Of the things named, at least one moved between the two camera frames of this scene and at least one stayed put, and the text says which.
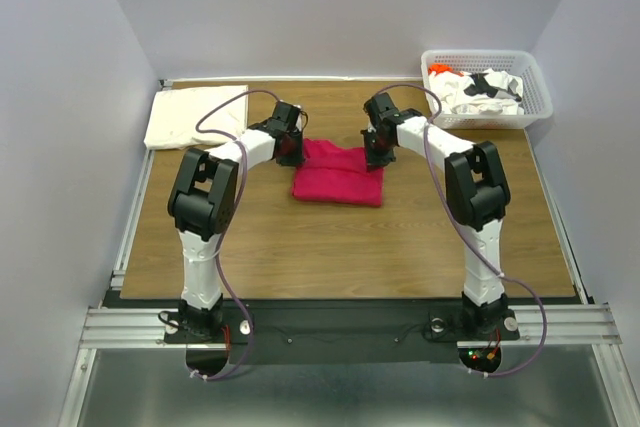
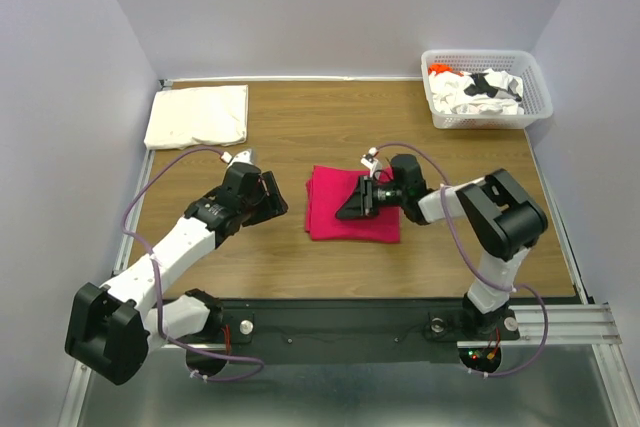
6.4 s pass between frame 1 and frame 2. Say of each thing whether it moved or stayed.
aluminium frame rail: stayed
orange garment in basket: stayed
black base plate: stayed
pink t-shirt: moved
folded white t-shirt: stayed
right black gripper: moved
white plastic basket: stayed
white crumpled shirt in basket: stayed
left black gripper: moved
